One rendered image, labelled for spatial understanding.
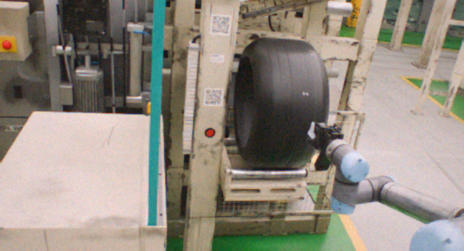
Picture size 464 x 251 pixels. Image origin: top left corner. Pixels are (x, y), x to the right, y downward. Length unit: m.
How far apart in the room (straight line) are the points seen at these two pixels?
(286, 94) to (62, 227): 0.94
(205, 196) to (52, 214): 1.06
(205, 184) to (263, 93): 0.54
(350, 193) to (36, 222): 0.81
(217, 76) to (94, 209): 0.86
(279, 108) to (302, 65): 0.20
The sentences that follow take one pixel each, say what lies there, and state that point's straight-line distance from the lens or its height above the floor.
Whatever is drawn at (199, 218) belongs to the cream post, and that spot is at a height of 0.62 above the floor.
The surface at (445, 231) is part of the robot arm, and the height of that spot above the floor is 1.34.
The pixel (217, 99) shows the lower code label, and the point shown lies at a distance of 1.65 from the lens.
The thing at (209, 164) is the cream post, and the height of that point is 0.91.
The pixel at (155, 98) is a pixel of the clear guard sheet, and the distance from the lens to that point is 0.72.
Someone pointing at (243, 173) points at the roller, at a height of 0.91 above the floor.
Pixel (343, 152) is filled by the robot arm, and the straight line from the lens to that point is 1.21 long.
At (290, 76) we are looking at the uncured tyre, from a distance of 1.55.
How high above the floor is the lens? 1.83
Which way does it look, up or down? 25 degrees down
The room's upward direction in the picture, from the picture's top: 7 degrees clockwise
